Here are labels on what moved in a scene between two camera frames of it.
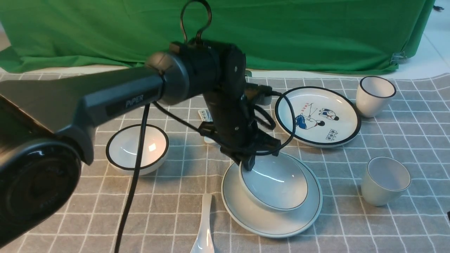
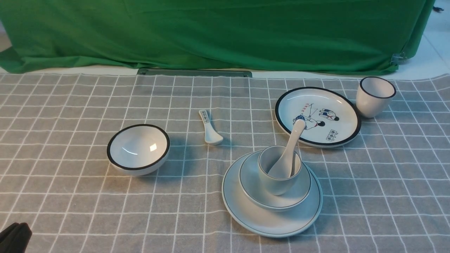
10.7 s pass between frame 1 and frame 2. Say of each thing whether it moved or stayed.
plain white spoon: moved
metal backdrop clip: stayed
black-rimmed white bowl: stayed
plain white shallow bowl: stayed
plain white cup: moved
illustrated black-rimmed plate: stayed
